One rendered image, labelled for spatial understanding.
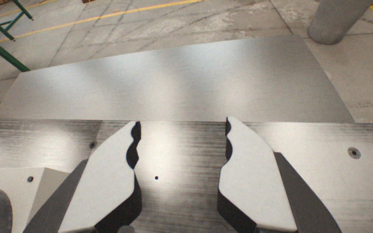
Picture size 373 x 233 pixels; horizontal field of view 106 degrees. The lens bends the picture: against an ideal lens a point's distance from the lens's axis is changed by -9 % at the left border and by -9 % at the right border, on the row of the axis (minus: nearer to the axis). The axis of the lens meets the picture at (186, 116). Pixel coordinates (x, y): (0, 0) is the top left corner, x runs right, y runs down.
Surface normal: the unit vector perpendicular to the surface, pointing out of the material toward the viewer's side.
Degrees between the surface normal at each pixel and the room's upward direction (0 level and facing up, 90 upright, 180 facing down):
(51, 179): 90
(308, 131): 0
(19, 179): 2
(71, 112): 0
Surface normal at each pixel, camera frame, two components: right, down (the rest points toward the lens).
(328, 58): -0.12, -0.48
